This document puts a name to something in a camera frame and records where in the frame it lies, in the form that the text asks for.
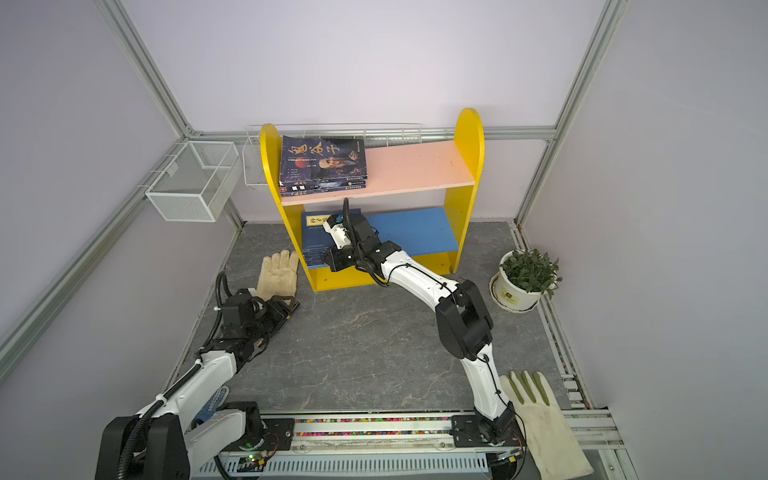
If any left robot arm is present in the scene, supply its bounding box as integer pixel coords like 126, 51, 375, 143
95, 267, 299, 479

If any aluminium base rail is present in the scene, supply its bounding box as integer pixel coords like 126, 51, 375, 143
107, 409, 637, 480

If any white wire rack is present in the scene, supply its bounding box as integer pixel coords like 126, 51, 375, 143
242, 123, 424, 189

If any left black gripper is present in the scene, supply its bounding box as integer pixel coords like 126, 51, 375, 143
245, 295, 294, 343

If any beige work glove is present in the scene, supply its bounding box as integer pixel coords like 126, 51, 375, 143
250, 250, 299, 300

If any purple book with old man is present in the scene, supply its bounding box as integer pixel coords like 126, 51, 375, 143
280, 184, 366, 198

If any yellow wooden bookshelf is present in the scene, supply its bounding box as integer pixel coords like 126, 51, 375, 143
260, 108, 486, 292

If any white mesh basket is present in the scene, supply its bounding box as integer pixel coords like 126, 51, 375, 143
145, 140, 242, 223

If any blue knit glove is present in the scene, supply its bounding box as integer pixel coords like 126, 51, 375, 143
191, 385, 230, 429

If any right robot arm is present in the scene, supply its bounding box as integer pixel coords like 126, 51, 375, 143
323, 200, 526, 447

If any dark wolf cover book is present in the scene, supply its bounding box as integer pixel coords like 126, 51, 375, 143
279, 179, 367, 192

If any white cloth glove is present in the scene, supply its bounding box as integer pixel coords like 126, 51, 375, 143
499, 371, 594, 480

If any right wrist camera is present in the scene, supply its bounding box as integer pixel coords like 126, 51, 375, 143
323, 214, 352, 249

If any potted green plant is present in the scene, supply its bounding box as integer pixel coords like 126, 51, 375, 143
489, 249, 562, 313

